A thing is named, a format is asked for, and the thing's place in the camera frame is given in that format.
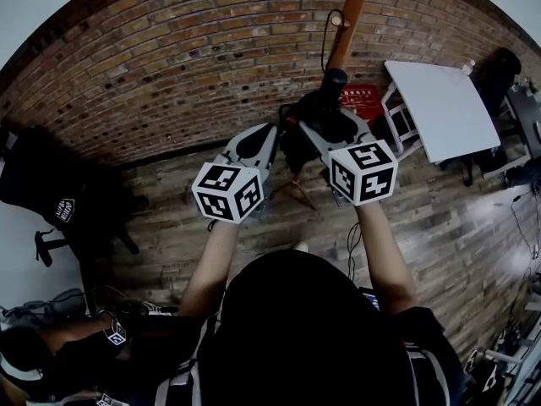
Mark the black floor cable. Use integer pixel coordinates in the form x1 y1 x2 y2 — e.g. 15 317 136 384
505 191 541 262

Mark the small potted plant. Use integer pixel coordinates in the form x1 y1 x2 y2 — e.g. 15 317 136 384
517 75 541 97

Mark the person's right forearm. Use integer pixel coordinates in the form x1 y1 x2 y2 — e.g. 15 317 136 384
353 200 420 316

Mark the black office chair with logo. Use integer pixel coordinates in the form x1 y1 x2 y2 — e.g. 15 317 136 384
0 123 150 270

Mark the black thin cable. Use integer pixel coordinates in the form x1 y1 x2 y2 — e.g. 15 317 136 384
346 221 361 279

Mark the red sign box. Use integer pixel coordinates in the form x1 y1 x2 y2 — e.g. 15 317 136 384
339 83 382 125

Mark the black round-back chair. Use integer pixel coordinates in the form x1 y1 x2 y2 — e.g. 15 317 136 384
472 47 523 106

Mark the white square table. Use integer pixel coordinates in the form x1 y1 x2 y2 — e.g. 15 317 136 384
382 59 502 165

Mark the small blue screen device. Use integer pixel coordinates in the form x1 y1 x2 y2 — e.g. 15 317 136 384
361 290 382 313

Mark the black desk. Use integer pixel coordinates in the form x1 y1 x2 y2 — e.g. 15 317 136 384
505 83 541 161

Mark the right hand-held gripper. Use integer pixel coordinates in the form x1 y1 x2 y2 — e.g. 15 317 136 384
297 107 400 207

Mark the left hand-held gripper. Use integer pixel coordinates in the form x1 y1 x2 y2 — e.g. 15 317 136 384
191 122 281 233

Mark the white stool frame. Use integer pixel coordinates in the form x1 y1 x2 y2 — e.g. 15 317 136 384
381 81 424 156

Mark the person's left forearm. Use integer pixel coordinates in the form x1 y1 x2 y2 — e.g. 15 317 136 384
177 217 243 317

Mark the wooden coat stand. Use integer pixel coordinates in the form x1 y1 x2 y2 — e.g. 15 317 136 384
269 0 432 211

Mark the person's black striped jacket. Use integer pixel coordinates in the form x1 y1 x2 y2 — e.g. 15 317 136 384
126 250 466 406

